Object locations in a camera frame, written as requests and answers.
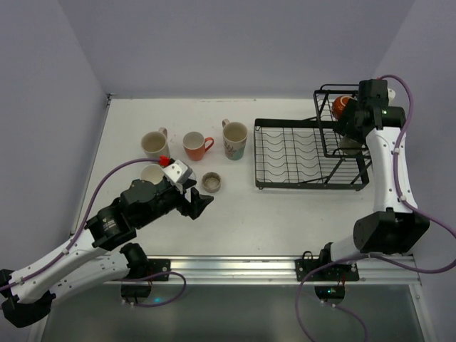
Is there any small beige patterned cup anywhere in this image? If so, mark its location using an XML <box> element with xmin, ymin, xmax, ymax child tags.
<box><xmin>202</xmin><ymin>172</ymin><xmax>222</xmax><ymax>193</ymax></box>

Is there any orange round mug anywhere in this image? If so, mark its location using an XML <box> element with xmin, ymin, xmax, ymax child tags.
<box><xmin>331</xmin><ymin>95</ymin><xmax>353</xmax><ymax>120</ymax></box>

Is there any teal ceramic cup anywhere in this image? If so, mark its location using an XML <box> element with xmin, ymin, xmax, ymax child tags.
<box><xmin>140</xmin><ymin>165</ymin><xmax>165</xmax><ymax>185</ymax></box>

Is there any cream round mug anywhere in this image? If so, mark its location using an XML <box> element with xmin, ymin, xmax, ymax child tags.
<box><xmin>339</xmin><ymin>136</ymin><xmax>363</xmax><ymax>157</ymax></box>

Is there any orange ceramic mug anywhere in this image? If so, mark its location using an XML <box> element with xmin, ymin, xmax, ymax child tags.
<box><xmin>182</xmin><ymin>132</ymin><xmax>214</xmax><ymax>161</ymax></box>

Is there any beige ceramic mug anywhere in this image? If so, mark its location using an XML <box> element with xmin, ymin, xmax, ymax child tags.
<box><xmin>140</xmin><ymin>128</ymin><xmax>170</xmax><ymax>159</ymax></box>

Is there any tall floral cream mug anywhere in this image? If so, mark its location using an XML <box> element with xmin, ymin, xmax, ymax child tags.
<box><xmin>222</xmin><ymin>119</ymin><xmax>248</xmax><ymax>160</ymax></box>

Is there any clear glass cup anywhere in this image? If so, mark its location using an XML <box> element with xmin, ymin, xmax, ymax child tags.
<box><xmin>185</xmin><ymin>170</ymin><xmax>197</xmax><ymax>187</ymax></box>

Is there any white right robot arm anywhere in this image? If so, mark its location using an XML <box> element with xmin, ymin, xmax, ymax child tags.
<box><xmin>318</xmin><ymin>78</ymin><xmax>430</xmax><ymax>265</ymax></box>

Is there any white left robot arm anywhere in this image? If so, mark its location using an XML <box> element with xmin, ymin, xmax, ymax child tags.
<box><xmin>1</xmin><ymin>180</ymin><xmax>214</xmax><ymax>328</ymax></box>

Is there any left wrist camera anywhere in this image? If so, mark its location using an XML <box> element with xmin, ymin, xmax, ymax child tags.
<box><xmin>159</xmin><ymin>156</ymin><xmax>193</xmax><ymax>195</ymax></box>

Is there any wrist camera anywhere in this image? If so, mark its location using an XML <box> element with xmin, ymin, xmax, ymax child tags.
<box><xmin>388</xmin><ymin>88</ymin><xmax>396</xmax><ymax>104</ymax></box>
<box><xmin>159</xmin><ymin>156</ymin><xmax>193</xmax><ymax>195</ymax></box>

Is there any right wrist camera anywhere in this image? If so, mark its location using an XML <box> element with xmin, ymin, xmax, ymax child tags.
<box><xmin>388</xmin><ymin>88</ymin><xmax>396</xmax><ymax>104</ymax></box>

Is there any aluminium mounting rail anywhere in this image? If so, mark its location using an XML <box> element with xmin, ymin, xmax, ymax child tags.
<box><xmin>150</xmin><ymin>256</ymin><xmax>421</xmax><ymax>285</ymax></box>

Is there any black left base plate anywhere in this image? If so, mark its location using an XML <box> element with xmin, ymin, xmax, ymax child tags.
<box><xmin>117</xmin><ymin>256</ymin><xmax>172</xmax><ymax>282</ymax></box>

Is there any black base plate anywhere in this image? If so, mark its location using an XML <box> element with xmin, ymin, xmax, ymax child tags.
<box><xmin>117</xmin><ymin>256</ymin><xmax>172</xmax><ymax>282</ymax></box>
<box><xmin>294</xmin><ymin>249</ymin><xmax>360</xmax><ymax>282</ymax></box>

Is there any black wire dish rack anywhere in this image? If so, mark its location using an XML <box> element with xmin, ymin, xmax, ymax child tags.
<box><xmin>253</xmin><ymin>84</ymin><xmax>372</xmax><ymax>191</ymax></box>

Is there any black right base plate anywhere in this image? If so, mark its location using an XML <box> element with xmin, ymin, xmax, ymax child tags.
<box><xmin>294</xmin><ymin>249</ymin><xmax>360</xmax><ymax>282</ymax></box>

